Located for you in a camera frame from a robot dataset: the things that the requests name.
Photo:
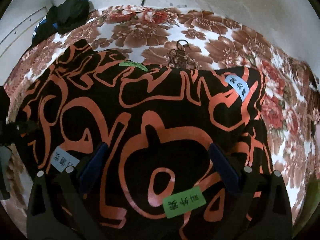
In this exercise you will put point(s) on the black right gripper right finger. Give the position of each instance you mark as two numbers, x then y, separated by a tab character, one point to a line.
257	204

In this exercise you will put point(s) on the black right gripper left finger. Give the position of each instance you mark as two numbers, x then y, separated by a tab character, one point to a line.
57	209

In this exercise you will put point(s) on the black orange patterned garment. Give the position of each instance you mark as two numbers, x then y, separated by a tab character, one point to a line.
158	127

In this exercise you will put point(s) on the dark clothes pile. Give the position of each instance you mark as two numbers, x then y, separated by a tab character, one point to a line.
61	19

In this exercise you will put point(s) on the blue paper label left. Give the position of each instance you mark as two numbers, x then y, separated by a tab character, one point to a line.
61	159

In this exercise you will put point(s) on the blue paper label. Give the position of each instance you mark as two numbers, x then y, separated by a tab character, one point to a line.
239	85
61	159

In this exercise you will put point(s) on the green paper label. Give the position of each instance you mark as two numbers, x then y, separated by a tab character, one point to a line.
183	202

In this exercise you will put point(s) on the blue paper label right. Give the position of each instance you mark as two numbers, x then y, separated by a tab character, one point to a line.
239	85

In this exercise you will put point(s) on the green label far edge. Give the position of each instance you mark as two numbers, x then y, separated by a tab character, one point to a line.
133	64

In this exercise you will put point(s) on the floral brown white bedspread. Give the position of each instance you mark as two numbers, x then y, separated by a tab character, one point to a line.
210	41

